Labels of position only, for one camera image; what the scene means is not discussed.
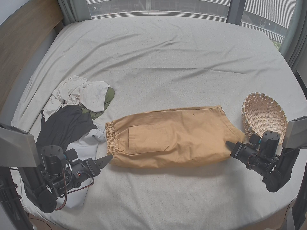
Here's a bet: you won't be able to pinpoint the pile of clothes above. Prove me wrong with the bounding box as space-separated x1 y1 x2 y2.
39 75 116 209

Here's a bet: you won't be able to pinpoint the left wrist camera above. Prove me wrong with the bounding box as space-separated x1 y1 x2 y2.
64 149 79 161

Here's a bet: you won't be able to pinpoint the grey-green curtain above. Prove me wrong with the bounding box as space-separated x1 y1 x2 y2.
51 0 93 26
277 0 307 72

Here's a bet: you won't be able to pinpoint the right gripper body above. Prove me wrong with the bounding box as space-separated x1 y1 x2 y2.
230 142 258 166

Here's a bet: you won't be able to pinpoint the bed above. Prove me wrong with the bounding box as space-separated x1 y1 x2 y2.
0 0 307 230

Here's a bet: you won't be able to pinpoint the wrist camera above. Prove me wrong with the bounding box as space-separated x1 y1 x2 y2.
248 134 261 146
64 149 79 161

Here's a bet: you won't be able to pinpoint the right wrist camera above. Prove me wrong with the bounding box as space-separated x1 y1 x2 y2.
248 134 261 146

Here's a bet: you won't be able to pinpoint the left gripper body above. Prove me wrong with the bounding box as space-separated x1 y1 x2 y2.
70 159 101 185

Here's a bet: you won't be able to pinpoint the round woven basket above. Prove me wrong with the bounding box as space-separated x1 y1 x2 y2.
241 92 288 146

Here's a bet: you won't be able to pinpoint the tan shorts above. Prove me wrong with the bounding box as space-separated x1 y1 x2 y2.
105 106 246 169

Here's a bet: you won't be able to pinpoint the window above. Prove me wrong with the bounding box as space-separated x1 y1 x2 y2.
82 0 299 42

